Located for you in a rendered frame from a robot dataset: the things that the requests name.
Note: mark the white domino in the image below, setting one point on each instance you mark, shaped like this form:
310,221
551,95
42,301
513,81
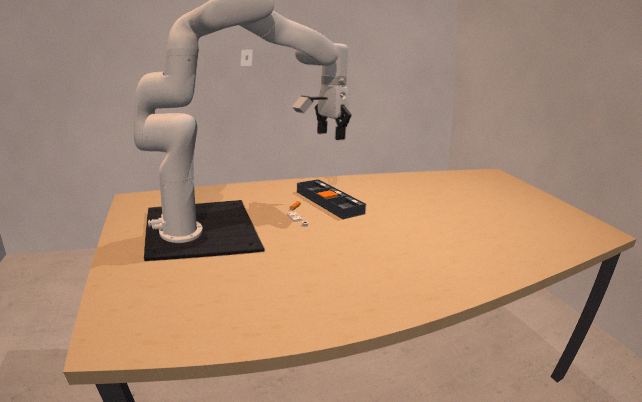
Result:
294,216

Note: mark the dark grey rack of bins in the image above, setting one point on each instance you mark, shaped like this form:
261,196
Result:
344,206

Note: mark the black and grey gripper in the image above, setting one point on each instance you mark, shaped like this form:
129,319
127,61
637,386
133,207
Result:
330,107

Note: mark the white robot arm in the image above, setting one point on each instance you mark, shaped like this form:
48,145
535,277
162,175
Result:
175,133

